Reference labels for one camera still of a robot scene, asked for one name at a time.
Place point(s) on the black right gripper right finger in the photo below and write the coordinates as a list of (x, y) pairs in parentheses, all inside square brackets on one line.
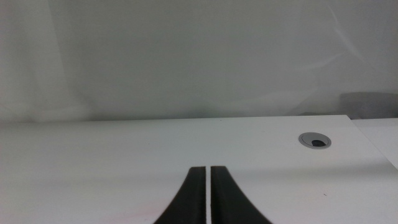
[(224, 202)]

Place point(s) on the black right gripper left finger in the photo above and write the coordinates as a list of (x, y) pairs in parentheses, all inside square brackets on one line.
[(192, 202)]

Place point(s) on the white backdrop curtain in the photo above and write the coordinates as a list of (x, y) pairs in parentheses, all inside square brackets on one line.
[(186, 56)]

